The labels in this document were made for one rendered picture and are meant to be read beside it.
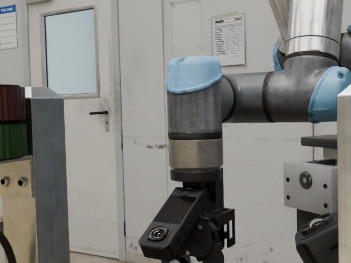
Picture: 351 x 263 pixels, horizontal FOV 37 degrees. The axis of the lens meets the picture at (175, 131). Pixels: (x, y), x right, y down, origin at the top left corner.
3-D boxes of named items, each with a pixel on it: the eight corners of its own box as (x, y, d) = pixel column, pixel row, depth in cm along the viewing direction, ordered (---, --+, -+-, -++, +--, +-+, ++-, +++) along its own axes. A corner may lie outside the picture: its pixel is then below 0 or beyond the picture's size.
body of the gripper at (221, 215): (237, 249, 75) (235, 166, 74) (211, 265, 68) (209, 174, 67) (190, 242, 79) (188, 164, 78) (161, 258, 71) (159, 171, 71)
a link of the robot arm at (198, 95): (234, 57, 73) (203, 53, 66) (235, 135, 73) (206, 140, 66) (186, 61, 77) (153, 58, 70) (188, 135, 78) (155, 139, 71)
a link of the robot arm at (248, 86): (287, 122, 81) (257, 126, 72) (222, 122, 87) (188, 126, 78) (285, 71, 80) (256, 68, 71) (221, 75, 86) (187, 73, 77)
